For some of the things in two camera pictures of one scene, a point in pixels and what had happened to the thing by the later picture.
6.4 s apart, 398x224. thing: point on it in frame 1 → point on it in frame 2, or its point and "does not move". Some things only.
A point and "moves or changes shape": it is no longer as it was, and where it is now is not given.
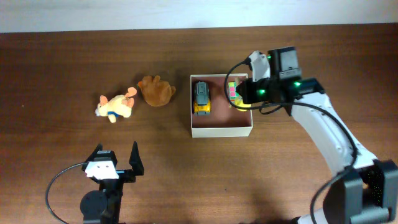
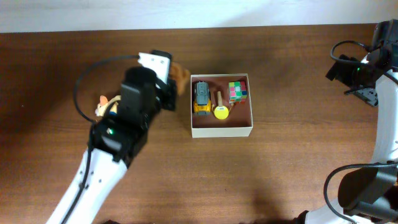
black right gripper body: [259, 91] → [352, 74]
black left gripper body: [125, 175] → [165, 94]
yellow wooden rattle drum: [239, 102] → [221, 112]
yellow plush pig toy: [117, 106] does not move
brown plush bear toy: [157, 93] moves or changes shape
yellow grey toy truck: [202, 104] does not move
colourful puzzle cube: [232, 93] does not move
